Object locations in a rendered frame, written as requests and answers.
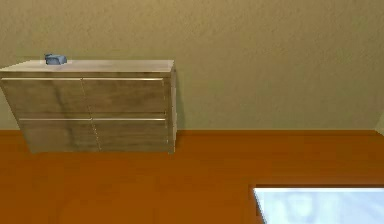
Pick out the brown wooden chest of drawers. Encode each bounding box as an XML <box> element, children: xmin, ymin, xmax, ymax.
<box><xmin>0</xmin><ymin>59</ymin><xmax>178</xmax><ymax>155</ymax></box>

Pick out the small blue object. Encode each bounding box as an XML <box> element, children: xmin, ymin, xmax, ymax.
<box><xmin>44</xmin><ymin>53</ymin><xmax>68</xmax><ymax>66</ymax></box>

